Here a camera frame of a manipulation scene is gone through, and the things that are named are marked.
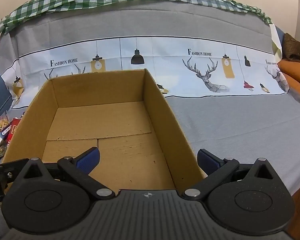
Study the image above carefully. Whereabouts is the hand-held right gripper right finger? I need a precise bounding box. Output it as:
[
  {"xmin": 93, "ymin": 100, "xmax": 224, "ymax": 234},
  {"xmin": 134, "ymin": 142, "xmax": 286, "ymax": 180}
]
[{"xmin": 181, "ymin": 149, "xmax": 281, "ymax": 201}]

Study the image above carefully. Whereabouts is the brown cloth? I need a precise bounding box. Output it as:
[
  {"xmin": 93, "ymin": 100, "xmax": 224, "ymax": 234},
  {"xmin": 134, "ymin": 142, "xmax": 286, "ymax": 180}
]
[{"xmin": 281, "ymin": 32, "xmax": 300, "ymax": 64}]

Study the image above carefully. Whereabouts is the orange cushion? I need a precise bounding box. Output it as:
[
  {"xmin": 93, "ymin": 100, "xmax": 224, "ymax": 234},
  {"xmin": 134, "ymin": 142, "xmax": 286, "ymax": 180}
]
[{"xmin": 277, "ymin": 60, "xmax": 300, "ymax": 120}]

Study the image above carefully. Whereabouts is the red flat snack packet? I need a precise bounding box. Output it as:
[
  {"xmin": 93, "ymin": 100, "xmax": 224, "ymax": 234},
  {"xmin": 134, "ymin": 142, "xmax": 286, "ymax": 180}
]
[{"xmin": 5, "ymin": 118, "xmax": 21, "ymax": 142}]

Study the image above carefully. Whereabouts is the brown cardboard box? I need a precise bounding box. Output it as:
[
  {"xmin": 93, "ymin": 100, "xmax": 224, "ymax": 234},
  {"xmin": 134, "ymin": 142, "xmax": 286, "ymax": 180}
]
[{"xmin": 1, "ymin": 68, "xmax": 207, "ymax": 190}]

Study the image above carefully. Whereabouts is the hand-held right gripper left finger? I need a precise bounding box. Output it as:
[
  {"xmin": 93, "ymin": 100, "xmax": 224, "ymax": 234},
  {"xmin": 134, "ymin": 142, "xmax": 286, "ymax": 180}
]
[{"xmin": 14, "ymin": 147, "xmax": 116, "ymax": 201}]

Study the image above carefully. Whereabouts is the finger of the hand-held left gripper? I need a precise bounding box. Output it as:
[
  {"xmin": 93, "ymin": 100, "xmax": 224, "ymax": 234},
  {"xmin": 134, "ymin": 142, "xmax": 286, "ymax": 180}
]
[{"xmin": 0, "ymin": 158, "xmax": 30, "ymax": 203}]

